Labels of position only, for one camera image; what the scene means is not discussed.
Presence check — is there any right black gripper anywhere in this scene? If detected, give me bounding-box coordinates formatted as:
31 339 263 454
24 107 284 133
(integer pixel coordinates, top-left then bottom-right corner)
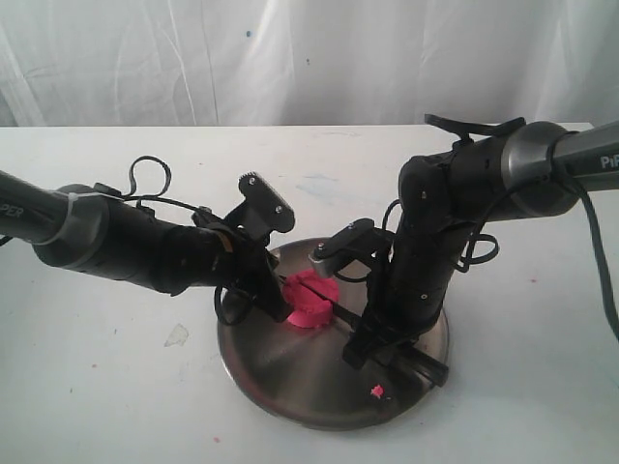
342 220 473 382

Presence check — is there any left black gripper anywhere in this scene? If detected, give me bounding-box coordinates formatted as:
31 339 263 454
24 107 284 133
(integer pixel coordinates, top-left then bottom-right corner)
163 207 291 330

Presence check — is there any black serrated knife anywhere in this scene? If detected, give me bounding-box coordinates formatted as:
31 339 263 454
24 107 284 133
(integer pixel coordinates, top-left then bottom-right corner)
280 275 449 387

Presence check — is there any pink putty lump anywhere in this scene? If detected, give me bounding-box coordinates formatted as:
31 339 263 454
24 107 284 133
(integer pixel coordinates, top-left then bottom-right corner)
282 269 339 329

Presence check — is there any round steel plate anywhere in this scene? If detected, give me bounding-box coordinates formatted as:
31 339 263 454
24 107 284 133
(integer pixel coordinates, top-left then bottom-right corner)
218 261 450 430

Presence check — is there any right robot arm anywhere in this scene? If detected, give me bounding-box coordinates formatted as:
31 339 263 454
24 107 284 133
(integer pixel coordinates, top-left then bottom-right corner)
342 115 618 368

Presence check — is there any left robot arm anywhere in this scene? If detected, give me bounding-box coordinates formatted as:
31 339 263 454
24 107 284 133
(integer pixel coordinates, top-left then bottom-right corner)
1 172 295 326

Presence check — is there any pink crumb lower right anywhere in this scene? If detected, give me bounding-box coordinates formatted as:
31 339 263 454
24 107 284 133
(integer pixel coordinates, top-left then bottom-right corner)
370 384 385 399

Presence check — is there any white backdrop curtain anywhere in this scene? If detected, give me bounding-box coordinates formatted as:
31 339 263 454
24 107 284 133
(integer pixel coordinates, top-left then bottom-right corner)
1 1 618 126

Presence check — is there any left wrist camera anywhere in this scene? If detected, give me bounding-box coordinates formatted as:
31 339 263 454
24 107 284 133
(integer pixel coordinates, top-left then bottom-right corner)
224 172 295 241

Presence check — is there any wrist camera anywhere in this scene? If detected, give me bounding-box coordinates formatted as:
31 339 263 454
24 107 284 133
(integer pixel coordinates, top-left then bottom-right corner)
224 172 295 241
309 218 395 277

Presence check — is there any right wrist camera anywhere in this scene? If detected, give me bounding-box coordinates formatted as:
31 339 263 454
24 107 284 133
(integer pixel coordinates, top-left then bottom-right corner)
309 218 395 277

